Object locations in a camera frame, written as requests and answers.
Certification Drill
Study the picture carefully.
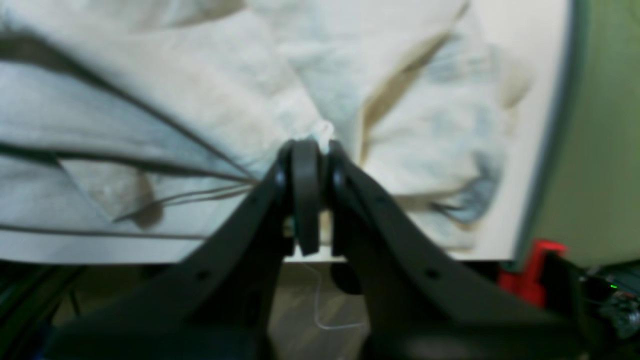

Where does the grey t-shirt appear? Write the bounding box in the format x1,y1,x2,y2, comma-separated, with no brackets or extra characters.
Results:
1,0,531,264

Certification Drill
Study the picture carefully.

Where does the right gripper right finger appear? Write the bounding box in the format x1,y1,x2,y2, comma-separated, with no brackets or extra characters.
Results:
327,140,589,360

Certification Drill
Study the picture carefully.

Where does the red and blue clamp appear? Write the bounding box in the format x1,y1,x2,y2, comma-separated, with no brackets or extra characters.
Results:
497,239,567,308

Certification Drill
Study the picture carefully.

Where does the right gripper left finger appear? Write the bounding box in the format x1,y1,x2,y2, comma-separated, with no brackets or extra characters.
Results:
44,140,322,360

